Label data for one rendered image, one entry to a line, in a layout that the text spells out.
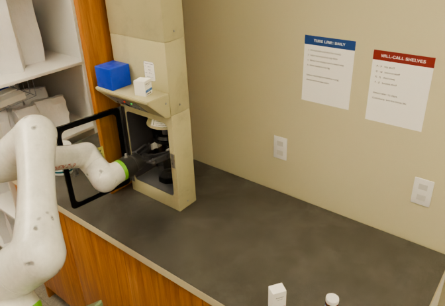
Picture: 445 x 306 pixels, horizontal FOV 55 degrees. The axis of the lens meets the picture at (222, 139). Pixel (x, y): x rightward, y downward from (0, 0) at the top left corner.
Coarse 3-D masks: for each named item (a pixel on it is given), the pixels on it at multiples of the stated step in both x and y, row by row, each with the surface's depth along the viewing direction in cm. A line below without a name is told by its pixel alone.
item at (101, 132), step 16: (80, 128) 180; (96, 128) 185; (112, 128) 191; (64, 144) 177; (96, 144) 187; (112, 144) 193; (112, 160) 196; (64, 176) 181; (80, 176) 187; (80, 192) 189; (96, 192) 195
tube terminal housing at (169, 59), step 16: (112, 48) 180; (128, 48) 173; (144, 48) 167; (160, 48) 162; (176, 48) 165; (128, 64) 177; (160, 64) 165; (176, 64) 167; (160, 80) 168; (176, 80) 170; (176, 96) 172; (144, 112) 182; (176, 112) 174; (176, 128) 177; (176, 144) 180; (176, 160) 182; (192, 160) 191; (176, 176) 186; (192, 176) 194; (144, 192) 206; (160, 192) 198; (176, 192) 190; (192, 192) 197; (176, 208) 195
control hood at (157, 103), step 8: (96, 88) 178; (104, 88) 176; (120, 88) 176; (128, 88) 175; (120, 96) 170; (128, 96) 167; (136, 96) 167; (152, 96) 166; (160, 96) 166; (168, 96) 168; (136, 104) 169; (144, 104) 162; (152, 104) 162; (160, 104) 166; (168, 104) 169; (152, 112) 170; (160, 112) 167; (168, 112) 171
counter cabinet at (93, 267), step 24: (72, 240) 215; (96, 240) 197; (72, 264) 227; (96, 264) 207; (120, 264) 191; (144, 264) 177; (48, 288) 271; (72, 288) 241; (96, 288) 219; (120, 288) 200; (144, 288) 185; (168, 288) 172
